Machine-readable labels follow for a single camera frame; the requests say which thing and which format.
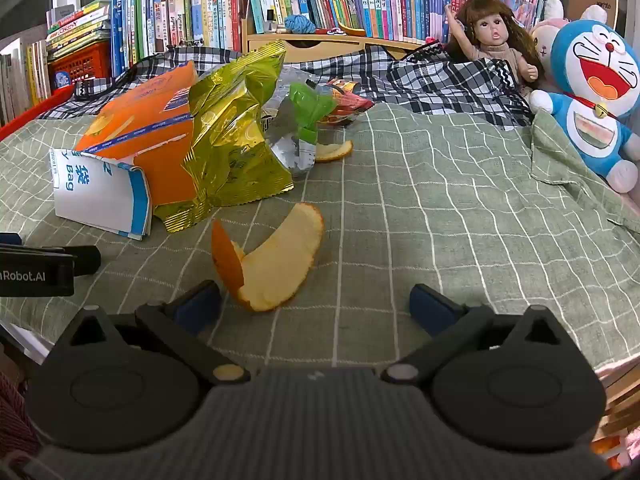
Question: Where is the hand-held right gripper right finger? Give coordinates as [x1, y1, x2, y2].
[381, 284, 577, 386]

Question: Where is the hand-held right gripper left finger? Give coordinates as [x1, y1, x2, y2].
[62, 280, 252, 386]

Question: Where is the large curled orange peel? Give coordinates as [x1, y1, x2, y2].
[210, 202, 326, 313]

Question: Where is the orange plastic bag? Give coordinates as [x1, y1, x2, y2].
[75, 60, 200, 207]

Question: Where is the gold foil snack bag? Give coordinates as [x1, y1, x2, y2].
[152, 41, 297, 234]

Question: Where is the clear crinkled plastic wrapper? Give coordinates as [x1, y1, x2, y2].
[262, 66, 322, 177]

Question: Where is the red snack wrapper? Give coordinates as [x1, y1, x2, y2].
[319, 77, 374, 126]

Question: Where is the row of pale books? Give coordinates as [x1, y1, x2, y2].
[0, 36, 52, 127]

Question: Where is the stack of flat books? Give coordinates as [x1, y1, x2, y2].
[46, 2, 112, 59]

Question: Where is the row of thin picture books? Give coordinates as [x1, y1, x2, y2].
[110, 0, 247, 77]

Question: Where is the white and blue paper bag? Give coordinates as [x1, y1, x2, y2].
[48, 148, 154, 241]

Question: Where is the green checked bed sheet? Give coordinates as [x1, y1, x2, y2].
[0, 104, 640, 372]

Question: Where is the small orange peel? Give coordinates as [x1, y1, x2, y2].
[314, 139, 354, 164]

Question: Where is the red plastic crate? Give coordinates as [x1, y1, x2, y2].
[49, 40, 113, 87]

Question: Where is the green plastic wrapper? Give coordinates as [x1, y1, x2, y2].
[289, 82, 337, 145]

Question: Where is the black and white plaid blanket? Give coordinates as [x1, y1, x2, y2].
[37, 42, 537, 127]

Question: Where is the blue cat plush toy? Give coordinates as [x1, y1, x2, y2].
[529, 20, 640, 194]

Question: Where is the wooden drawer organizer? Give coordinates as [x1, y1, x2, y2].
[241, 17, 427, 64]

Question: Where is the long-haired doll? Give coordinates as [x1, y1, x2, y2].
[442, 0, 547, 97]

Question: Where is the pink bunny plush toy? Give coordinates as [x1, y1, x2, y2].
[530, 0, 609, 87]

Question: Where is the blue yarn ball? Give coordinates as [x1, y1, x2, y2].
[283, 14, 317, 35]

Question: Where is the cardboard box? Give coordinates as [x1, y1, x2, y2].
[567, 0, 621, 32]

